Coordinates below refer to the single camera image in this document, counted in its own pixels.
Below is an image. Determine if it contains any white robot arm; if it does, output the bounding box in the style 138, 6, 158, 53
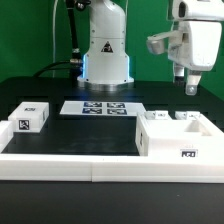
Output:
78, 0, 224, 96

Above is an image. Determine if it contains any black cable bundle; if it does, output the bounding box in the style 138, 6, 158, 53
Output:
32, 0, 84, 79

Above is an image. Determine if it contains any white cabinet body box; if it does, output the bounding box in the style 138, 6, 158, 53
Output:
135, 111, 224, 159

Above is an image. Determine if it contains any white left fence bar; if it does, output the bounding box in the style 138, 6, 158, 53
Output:
0, 121, 13, 153

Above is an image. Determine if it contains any white marker sheet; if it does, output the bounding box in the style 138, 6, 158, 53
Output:
60, 101, 146, 117

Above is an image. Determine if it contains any white cabinet top block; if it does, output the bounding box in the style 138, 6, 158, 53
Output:
8, 102, 49, 133

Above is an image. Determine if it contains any white thin cable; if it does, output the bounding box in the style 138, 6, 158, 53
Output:
51, 0, 60, 79

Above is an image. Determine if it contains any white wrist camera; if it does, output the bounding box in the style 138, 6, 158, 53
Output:
146, 31, 174, 55

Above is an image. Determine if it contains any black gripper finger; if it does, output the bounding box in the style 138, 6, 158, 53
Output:
173, 63, 184, 83
185, 70, 202, 96

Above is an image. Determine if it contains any white cabinet door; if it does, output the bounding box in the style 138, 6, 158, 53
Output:
175, 111, 200, 120
144, 110, 171, 120

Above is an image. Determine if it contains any white fence bar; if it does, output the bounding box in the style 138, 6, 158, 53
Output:
0, 154, 224, 183
0, 121, 13, 153

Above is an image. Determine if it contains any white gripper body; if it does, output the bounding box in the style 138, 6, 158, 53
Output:
168, 0, 223, 73

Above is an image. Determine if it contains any white front fence bar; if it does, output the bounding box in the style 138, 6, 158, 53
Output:
0, 154, 224, 183

